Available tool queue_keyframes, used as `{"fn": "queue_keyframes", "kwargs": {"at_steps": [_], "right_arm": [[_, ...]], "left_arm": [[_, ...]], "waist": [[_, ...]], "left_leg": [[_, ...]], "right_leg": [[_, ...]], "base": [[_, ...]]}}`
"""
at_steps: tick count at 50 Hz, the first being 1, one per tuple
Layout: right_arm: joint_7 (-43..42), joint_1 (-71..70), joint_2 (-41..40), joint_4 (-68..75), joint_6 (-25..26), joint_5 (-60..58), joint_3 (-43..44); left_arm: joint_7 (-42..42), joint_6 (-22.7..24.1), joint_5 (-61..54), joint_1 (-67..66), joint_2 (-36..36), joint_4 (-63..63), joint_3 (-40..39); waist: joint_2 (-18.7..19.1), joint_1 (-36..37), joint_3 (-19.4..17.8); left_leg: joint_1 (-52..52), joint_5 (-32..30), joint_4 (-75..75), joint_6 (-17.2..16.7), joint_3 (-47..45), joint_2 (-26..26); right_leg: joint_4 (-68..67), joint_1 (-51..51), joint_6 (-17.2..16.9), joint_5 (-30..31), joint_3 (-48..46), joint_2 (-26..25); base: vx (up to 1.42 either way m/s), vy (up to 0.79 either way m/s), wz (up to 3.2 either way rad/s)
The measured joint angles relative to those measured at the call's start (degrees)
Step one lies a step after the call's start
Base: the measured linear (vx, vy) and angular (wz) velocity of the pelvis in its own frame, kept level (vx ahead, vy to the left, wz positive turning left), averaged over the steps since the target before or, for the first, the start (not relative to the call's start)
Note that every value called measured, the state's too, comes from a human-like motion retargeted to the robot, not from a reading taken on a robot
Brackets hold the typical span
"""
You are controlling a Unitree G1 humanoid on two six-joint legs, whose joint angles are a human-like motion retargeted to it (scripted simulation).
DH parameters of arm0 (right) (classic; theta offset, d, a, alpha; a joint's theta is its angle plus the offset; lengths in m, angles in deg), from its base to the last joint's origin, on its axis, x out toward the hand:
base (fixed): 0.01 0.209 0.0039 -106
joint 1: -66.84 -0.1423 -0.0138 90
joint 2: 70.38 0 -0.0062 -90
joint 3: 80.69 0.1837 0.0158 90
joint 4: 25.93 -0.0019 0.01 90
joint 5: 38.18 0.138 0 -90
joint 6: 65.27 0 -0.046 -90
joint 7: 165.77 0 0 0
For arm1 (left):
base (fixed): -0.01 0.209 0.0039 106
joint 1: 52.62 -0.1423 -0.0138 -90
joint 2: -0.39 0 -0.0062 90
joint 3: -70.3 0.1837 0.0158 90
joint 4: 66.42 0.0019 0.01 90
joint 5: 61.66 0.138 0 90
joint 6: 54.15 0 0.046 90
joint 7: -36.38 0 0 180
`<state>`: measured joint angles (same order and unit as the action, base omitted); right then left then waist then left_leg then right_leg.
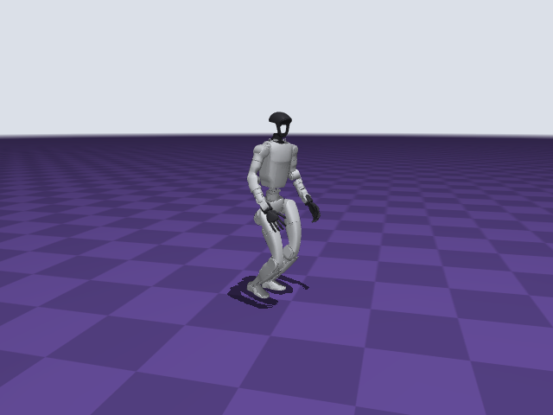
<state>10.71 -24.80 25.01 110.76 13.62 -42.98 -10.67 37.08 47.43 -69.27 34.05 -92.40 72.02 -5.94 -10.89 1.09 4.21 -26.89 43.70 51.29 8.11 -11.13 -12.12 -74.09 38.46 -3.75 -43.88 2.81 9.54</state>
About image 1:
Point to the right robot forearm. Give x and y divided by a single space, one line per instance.
256 189

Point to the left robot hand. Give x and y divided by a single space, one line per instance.
314 210

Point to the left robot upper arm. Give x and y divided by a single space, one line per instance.
293 172

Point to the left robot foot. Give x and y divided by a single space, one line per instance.
274 285

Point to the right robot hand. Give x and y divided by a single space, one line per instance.
272 217

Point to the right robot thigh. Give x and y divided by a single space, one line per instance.
273 240

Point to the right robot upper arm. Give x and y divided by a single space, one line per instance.
260 152

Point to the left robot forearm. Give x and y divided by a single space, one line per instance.
300 189

